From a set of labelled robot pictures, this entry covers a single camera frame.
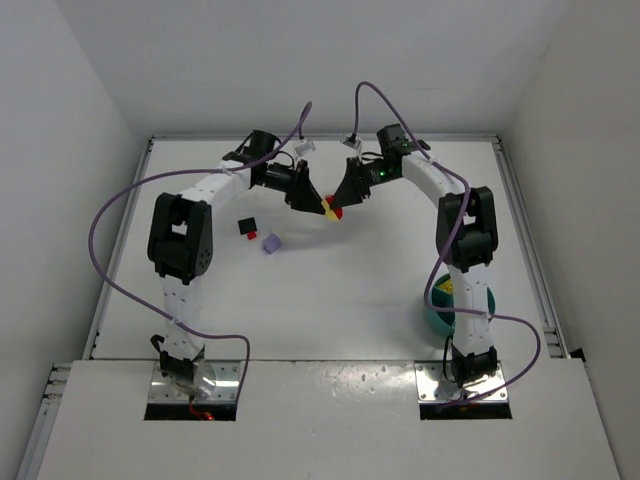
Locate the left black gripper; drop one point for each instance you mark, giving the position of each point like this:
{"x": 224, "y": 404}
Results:
{"x": 299, "y": 183}

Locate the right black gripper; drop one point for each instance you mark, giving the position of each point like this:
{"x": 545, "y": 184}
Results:
{"x": 354, "y": 178}

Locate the red lego piece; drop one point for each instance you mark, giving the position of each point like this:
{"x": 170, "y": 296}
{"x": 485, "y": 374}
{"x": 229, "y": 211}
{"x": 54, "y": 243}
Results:
{"x": 337, "y": 212}

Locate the yellow lego piece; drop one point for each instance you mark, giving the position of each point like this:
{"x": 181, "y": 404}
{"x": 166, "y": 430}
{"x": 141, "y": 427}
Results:
{"x": 330, "y": 211}

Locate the yellow lego plate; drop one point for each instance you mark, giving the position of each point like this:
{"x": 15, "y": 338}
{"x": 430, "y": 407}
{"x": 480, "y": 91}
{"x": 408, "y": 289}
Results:
{"x": 445, "y": 286}

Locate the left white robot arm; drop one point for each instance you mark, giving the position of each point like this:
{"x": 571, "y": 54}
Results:
{"x": 181, "y": 239}

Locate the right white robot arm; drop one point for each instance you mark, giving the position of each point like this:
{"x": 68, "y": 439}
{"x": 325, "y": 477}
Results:
{"x": 466, "y": 239}

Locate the purple lego block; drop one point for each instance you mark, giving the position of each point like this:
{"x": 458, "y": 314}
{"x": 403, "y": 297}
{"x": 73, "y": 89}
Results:
{"x": 271, "y": 243}

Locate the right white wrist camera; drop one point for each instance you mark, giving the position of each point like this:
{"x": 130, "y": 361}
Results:
{"x": 352, "y": 141}

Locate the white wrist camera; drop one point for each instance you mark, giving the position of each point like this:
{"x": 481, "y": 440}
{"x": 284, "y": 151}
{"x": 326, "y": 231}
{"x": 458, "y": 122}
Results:
{"x": 303, "y": 147}
{"x": 352, "y": 141}

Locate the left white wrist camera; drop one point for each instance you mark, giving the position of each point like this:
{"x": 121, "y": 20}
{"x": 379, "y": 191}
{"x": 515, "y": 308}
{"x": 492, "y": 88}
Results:
{"x": 303, "y": 147}

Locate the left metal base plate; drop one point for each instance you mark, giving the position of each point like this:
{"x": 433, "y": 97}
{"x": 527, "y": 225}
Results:
{"x": 215, "y": 383}

